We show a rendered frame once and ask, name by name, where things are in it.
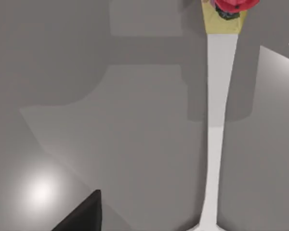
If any red object with dark base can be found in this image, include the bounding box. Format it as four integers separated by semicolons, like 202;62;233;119
208;0;260;20

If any flat yellow square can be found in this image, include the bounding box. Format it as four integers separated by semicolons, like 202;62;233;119
201;0;248;35

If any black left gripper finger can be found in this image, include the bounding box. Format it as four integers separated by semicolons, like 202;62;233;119
51;189;103;231

